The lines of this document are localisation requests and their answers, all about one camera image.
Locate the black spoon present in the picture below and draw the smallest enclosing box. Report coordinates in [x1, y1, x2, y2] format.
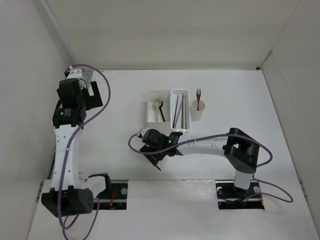
[159, 100, 166, 122]

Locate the beige wooden spoon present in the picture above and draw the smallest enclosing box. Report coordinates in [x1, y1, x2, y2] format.
[153, 98, 161, 122]

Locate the brown wooden fork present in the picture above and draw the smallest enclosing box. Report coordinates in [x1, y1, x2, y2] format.
[196, 88, 201, 111]

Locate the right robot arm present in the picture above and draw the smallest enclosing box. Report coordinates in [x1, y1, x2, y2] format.
[138, 127, 260, 197]

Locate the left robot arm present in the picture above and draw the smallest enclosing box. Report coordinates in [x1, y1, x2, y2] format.
[41, 78, 112, 218]

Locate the white square box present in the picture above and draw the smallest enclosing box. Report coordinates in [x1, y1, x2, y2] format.
[146, 90, 171, 133]

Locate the white perforated basket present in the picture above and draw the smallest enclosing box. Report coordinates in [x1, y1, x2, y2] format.
[170, 88, 191, 132]

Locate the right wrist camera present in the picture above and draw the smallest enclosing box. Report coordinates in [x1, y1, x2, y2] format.
[138, 127, 150, 138]

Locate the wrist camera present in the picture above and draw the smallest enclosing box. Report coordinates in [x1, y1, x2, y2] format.
[65, 67, 93, 90]
[138, 127, 150, 138]

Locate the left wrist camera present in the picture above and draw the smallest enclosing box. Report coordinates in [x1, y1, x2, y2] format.
[65, 67, 93, 90]

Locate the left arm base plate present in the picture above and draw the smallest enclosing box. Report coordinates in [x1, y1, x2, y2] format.
[97, 180, 129, 211]

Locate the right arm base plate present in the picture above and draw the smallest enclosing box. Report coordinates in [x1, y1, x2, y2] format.
[215, 180, 265, 210]

